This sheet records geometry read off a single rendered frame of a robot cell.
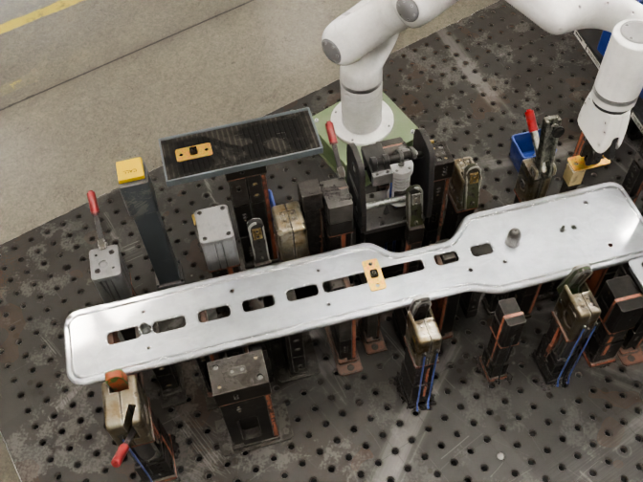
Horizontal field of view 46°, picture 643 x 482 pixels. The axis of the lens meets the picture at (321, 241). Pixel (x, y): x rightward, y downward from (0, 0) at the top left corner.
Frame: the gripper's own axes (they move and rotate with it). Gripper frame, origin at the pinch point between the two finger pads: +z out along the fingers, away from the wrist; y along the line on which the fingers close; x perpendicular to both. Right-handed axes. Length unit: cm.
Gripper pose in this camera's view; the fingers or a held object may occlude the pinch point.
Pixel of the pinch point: (591, 152)
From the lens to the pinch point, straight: 169.6
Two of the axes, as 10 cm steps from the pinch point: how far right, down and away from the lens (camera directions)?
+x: 9.7, -2.3, 1.2
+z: 0.3, 5.7, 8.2
